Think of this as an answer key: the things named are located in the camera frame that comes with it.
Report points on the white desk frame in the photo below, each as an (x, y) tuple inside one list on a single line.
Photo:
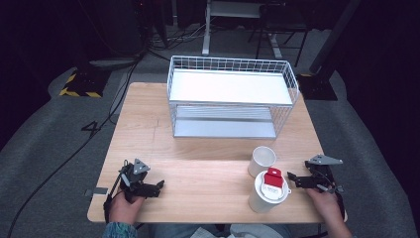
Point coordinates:
[(207, 26)]

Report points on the black chair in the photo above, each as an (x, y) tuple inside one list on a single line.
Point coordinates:
[(280, 20)]

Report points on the black slanted stand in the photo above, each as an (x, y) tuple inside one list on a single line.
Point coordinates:
[(325, 49)]

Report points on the grey round stand base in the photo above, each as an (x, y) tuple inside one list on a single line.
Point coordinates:
[(112, 62)]

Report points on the grey tape strip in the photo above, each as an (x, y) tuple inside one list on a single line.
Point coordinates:
[(99, 191)]

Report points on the person's right hand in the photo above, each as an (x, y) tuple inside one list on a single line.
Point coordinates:
[(325, 206)]

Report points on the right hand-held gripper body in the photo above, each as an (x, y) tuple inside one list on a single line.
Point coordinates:
[(322, 175)]

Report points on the open white cup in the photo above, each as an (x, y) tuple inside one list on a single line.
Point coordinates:
[(262, 160)]

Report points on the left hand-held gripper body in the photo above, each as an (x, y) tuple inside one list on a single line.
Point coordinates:
[(133, 180)]

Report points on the yellow-black striped stand base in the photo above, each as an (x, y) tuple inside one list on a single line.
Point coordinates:
[(84, 84)]

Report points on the person's left hand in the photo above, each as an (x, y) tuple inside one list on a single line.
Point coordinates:
[(124, 208)]

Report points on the white cup with red-tab lid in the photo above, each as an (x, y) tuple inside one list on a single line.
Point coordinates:
[(267, 195)]

